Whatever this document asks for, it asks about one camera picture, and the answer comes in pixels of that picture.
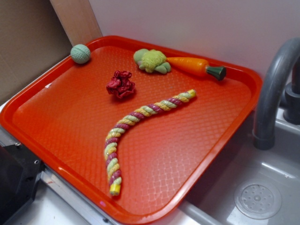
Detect orange plastic tray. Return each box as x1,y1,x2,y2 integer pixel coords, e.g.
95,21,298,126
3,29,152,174
0,36,262,225

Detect brown cardboard panel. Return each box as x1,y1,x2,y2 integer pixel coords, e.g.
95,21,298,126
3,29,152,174
0,0,102,104

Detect orange plastic carrot toy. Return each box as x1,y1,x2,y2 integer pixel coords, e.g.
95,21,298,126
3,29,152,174
166,57,226,81

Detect grey curved faucet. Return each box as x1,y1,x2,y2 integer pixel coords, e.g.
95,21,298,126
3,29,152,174
253,37,300,150

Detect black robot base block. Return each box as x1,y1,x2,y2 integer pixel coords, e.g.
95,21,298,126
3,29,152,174
0,145,43,225

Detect green plush toy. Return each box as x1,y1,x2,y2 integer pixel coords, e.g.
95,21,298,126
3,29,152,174
133,49,171,74

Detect round sink drain cover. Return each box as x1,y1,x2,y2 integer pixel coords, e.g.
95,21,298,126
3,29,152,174
234,179,282,220

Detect grey plastic sink basin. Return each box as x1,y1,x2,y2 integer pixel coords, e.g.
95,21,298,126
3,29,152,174
180,116,300,225

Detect green textured ball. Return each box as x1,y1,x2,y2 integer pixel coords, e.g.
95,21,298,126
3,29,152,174
70,44,91,64

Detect crumpled red foil ball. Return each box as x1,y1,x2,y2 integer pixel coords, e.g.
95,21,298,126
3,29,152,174
106,70,136,99

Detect multicolour twisted rope toy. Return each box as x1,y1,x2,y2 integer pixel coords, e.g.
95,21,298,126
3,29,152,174
104,89,197,196

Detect dark grey faucet knob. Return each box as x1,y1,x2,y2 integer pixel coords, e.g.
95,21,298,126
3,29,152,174
283,61,300,125

